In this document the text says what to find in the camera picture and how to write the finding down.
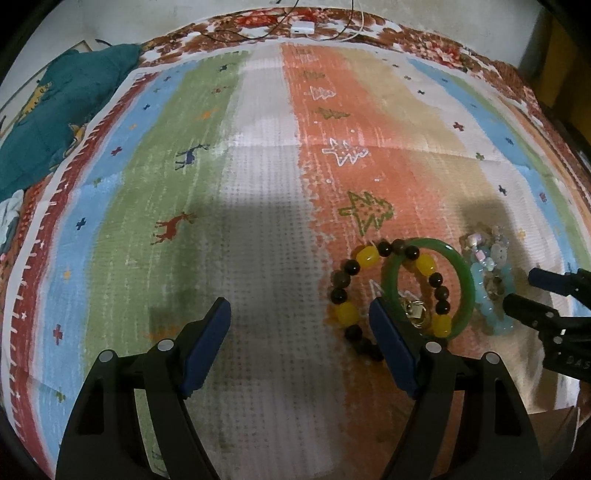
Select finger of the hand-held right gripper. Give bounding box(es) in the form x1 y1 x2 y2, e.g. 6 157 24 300
503 294 591 333
529 268 591 296

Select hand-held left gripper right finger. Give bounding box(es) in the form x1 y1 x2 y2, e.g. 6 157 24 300
369 296 546 480

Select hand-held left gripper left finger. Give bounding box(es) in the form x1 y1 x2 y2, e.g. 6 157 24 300
55 298 232 480

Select light blue bead bracelet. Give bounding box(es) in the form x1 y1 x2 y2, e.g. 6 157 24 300
471 265 518 335

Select green jade bangle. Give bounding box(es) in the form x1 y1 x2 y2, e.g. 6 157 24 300
381 237 475 342

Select yellow and dark bead bracelet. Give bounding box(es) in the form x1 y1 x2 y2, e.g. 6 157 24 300
329 239 455 363

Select striped printed mat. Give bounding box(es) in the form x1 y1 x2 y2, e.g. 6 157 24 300
0 44 583 480

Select mustard yellow cloth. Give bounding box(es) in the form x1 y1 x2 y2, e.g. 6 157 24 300
547 21 591 104

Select white and light blue cloth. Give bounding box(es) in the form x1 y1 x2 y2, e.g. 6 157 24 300
0 189 24 259

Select teal quilted blanket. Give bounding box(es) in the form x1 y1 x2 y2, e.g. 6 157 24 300
0 43 141 199

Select white cable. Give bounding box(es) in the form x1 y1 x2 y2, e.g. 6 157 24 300
318 0 370 41

